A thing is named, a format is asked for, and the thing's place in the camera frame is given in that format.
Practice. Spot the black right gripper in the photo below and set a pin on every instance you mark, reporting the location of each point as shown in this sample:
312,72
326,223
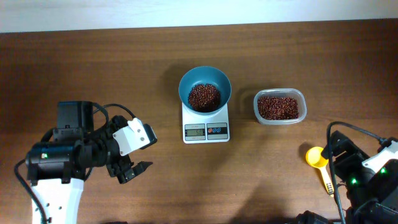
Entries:
340,147

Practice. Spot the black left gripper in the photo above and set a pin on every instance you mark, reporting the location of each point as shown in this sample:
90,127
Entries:
119,166

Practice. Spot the yellow plastic measuring scoop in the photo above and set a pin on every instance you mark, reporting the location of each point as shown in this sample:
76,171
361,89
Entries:
315,159

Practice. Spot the white digital kitchen scale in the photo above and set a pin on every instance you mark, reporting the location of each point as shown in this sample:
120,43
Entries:
206,127

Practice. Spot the clear plastic food container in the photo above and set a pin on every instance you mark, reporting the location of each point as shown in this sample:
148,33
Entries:
282,92

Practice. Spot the red adzuki beans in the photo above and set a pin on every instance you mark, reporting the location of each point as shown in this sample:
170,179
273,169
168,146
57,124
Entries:
278,107

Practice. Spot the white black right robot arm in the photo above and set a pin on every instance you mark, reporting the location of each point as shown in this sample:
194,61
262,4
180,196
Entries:
371,182

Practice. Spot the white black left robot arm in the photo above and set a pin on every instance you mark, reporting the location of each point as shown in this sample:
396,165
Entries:
85,137

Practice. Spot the blue plastic bowl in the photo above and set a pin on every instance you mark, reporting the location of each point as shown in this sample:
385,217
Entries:
204,75

